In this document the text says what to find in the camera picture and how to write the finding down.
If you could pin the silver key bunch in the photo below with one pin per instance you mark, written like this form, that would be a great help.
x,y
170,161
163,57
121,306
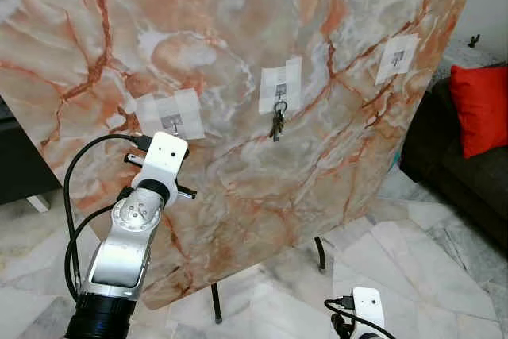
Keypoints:
x,y
278,125

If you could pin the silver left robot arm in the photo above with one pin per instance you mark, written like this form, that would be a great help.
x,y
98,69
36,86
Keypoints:
x,y
127,252

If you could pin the small metal hook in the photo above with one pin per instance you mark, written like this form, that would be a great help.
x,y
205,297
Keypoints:
x,y
395,59
279,93
171,123

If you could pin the wide white tape patch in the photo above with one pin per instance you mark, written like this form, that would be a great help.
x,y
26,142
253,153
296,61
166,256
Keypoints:
x,y
151,109

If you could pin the black metal stand leg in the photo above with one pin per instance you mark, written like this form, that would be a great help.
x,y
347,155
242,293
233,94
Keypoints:
x,y
320,253
217,303

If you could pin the marble pattern board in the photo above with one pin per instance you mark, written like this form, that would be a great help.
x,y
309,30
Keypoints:
x,y
238,188

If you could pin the dark fabric sofa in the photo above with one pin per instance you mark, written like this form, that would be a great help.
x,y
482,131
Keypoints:
x,y
444,188

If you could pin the teal bag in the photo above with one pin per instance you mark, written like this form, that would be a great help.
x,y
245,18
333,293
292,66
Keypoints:
x,y
394,158

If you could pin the red cushion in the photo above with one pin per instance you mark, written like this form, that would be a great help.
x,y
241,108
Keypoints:
x,y
476,109

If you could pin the grey speckled stone ledge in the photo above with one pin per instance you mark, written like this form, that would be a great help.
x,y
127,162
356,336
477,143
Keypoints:
x,y
488,55

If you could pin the small black figurine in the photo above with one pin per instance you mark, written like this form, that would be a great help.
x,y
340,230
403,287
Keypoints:
x,y
475,40

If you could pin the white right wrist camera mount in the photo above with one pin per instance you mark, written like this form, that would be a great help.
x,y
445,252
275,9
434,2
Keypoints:
x,y
369,311

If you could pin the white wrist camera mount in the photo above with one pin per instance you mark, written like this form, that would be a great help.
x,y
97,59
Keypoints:
x,y
168,160
369,311

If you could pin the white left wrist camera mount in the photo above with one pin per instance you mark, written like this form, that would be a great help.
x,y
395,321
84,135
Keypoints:
x,y
168,160

